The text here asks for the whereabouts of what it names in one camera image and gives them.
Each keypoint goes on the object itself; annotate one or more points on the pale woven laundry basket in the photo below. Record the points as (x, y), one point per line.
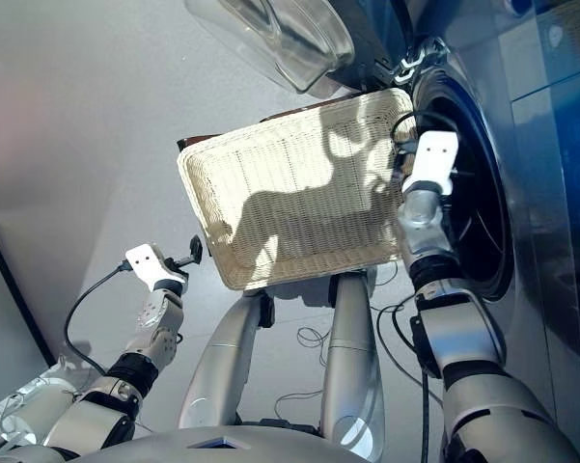
(280, 183)

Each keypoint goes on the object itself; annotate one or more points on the round washing machine door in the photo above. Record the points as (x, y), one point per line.
(289, 43)

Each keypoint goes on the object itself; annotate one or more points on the silver robot leg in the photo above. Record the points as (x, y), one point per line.
(350, 362)
(222, 362)

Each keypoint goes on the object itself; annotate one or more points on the silver robot torso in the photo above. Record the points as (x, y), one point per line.
(222, 443)

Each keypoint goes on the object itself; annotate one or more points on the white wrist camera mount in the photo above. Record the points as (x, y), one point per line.
(432, 154)
(149, 265)

